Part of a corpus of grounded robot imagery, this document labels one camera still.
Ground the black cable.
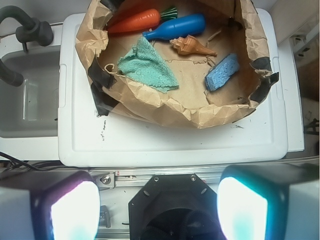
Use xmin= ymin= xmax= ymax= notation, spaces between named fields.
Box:
xmin=0 ymin=151 xmax=66 ymax=173

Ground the blue sponge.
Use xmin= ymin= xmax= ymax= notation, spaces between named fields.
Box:
xmin=204 ymin=53 xmax=240 ymax=92

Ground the orange toy carrot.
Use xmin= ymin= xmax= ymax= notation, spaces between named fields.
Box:
xmin=107 ymin=6 xmax=178 ymax=34

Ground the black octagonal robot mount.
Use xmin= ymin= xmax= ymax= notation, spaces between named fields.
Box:
xmin=128 ymin=173 xmax=225 ymax=240

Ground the grey sink faucet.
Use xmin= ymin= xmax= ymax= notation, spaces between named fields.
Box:
xmin=0 ymin=5 xmax=54 ymax=87

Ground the white sink basin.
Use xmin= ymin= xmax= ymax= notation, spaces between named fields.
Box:
xmin=0 ymin=45 xmax=60 ymax=138

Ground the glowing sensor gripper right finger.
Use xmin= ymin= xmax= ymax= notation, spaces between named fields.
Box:
xmin=217 ymin=163 xmax=320 ymax=240

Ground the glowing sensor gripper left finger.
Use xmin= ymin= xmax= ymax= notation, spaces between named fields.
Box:
xmin=0 ymin=170 xmax=101 ymax=240

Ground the crumpled brown paper bag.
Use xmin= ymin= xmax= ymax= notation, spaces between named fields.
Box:
xmin=75 ymin=0 xmax=279 ymax=129

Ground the orange toy seashell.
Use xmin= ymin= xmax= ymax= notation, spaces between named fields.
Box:
xmin=169 ymin=35 xmax=218 ymax=57

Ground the white plastic bin lid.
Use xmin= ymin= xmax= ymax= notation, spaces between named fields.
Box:
xmin=58 ymin=13 xmax=289 ymax=168

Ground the blue plastic bottle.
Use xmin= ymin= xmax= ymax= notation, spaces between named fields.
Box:
xmin=142 ymin=13 xmax=206 ymax=41

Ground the teal knitted cloth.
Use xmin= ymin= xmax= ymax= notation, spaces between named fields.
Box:
xmin=117 ymin=36 xmax=180 ymax=93

